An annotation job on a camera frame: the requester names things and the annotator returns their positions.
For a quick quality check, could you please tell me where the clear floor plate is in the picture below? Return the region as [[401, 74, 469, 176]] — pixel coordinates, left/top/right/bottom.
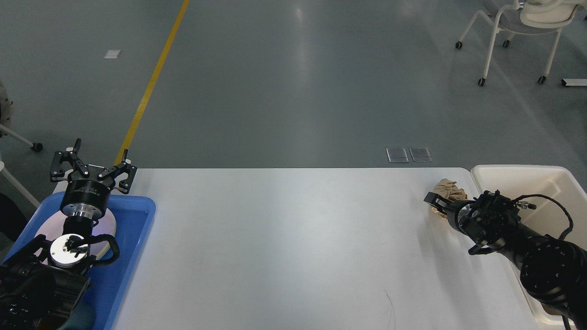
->
[[386, 148, 409, 164], [409, 147, 432, 162]]

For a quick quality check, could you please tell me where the brown paper ball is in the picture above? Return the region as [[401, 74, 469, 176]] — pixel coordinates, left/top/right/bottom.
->
[[432, 178, 468, 207]]

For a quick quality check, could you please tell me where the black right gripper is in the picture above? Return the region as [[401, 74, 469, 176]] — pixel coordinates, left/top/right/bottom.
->
[[423, 192, 480, 235]]

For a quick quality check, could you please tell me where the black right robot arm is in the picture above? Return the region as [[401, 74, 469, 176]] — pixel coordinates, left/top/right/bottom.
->
[[424, 191, 587, 330]]

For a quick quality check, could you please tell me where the left clear floor plate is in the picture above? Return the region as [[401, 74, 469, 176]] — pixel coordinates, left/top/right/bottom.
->
[[386, 148, 409, 164]]

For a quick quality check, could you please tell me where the white rolling chair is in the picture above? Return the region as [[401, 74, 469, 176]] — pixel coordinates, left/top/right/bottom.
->
[[455, 0, 586, 87]]

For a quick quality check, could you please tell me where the right clear floor plate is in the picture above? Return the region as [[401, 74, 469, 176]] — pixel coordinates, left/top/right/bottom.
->
[[409, 147, 432, 162]]

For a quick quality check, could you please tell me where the chair leg with caster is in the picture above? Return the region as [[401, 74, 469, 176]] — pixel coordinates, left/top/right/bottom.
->
[[0, 125, 44, 152]]

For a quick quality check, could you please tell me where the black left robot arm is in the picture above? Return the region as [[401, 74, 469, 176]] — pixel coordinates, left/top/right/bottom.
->
[[1, 139, 138, 330]]

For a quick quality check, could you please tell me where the beige plastic bin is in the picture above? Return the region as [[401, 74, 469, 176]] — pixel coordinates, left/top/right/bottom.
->
[[471, 165, 587, 327]]

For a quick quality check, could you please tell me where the dark teal mug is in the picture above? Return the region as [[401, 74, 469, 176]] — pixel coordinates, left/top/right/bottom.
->
[[57, 301, 96, 330]]

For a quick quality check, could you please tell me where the pink plate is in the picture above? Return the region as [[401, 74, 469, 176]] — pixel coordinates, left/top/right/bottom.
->
[[33, 209, 116, 241]]

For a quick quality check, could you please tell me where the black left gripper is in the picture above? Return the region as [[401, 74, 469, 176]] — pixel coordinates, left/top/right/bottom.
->
[[50, 138, 138, 218]]

